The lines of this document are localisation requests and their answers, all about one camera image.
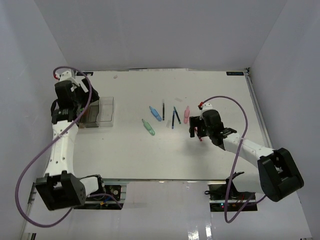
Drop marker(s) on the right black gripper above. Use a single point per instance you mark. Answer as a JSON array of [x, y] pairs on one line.
[[195, 121]]

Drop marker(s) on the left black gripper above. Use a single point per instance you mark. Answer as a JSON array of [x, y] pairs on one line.
[[94, 95]]

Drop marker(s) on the red pen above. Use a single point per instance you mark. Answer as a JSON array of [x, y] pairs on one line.
[[196, 133]]

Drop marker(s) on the pink transparent highlighter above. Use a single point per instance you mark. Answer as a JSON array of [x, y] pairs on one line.
[[186, 115]]

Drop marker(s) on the black pen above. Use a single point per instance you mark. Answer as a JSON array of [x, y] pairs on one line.
[[163, 109]]

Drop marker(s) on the green transparent highlighter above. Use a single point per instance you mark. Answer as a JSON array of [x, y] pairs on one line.
[[148, 127]]

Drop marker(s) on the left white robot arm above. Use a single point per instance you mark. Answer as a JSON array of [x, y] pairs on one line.
[[59, 188]]

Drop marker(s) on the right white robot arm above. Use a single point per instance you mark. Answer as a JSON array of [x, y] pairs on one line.
[[277, 174]]

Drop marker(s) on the green pen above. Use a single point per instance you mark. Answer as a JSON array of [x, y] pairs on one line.
[[177, 115]]

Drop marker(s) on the blue pen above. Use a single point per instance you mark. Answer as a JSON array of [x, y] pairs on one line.
[[173, 120]]

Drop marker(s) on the grey transparent container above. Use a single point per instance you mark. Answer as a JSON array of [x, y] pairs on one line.
[[89, 118]]

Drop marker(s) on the left blue table label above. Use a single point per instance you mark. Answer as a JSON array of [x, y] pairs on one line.
[[87, 73]]

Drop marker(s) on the blue table label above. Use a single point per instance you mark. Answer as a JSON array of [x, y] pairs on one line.
[[234, 73], [87, 73]]

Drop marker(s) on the blue transparent highlighter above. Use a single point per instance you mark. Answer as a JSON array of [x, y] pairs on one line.
[[155, 113]]

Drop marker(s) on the right blue table label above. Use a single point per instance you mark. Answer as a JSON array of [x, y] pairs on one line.
[[234, 73]]

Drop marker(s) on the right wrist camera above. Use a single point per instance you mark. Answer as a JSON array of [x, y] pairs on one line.
[[205, 106]]

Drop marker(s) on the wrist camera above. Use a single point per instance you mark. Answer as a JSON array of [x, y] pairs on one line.
[[205, 106], [68, 77]]

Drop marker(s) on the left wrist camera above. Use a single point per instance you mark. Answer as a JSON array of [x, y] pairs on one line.
[[68, 77]]

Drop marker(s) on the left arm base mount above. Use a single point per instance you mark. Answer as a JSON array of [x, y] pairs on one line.
[[106, 198]]

